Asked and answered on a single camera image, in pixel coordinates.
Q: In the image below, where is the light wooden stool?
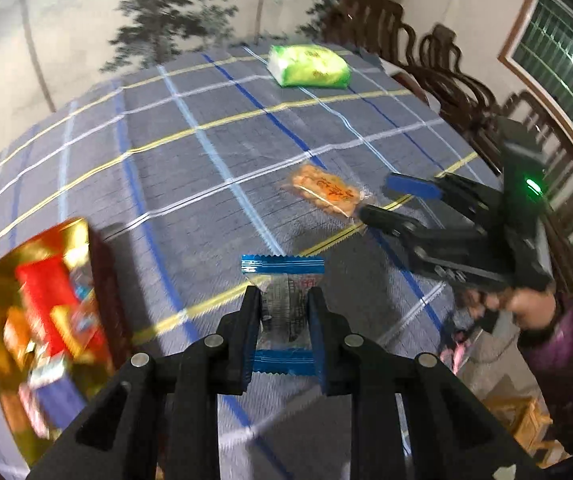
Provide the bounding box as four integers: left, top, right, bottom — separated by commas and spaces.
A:
483, 395, 554, 456

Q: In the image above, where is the blue plaid tablecloth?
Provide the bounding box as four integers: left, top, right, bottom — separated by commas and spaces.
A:
0, 42, 497, 480

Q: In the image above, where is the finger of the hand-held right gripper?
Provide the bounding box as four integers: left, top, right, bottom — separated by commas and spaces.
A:
359, 204, 517, 288
383, 172, 506, 222

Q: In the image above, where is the person's right hand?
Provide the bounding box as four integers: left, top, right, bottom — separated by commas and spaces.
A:
466, 287, 562, 336

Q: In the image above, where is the gold tin box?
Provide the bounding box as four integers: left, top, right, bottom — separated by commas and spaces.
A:
0, 217, 132, 466

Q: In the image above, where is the clear peanut snack packet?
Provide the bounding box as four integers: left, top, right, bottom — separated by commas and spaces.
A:
281, 162, 373, 221

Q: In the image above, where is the painted landscape folding screen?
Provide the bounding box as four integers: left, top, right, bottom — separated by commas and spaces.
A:
0, 0, 417, 171

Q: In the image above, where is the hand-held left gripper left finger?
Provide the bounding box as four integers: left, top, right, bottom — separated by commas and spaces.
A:
26, 285, 262, 480

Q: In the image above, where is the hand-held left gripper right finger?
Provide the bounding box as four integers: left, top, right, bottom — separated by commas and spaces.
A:
307, 285, 549, 480

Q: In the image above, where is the blue and white snack packet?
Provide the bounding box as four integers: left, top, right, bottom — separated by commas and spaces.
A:
29, 355, 74, 436

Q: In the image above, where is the blue-ended clear snack packet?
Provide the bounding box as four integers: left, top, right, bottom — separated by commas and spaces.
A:
240, 254, 326, 377

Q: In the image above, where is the person's right forearm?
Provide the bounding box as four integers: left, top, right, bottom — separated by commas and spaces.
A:
516, 295, 573, 466

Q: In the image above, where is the red snack packet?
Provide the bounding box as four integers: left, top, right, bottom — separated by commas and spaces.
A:
15, 255, 110, 361

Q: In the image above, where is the window with green grille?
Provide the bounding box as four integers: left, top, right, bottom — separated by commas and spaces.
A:
499, 0, 573, 136

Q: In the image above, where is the green snack bag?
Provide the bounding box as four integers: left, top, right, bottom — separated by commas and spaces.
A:
267, 44, 352, 88

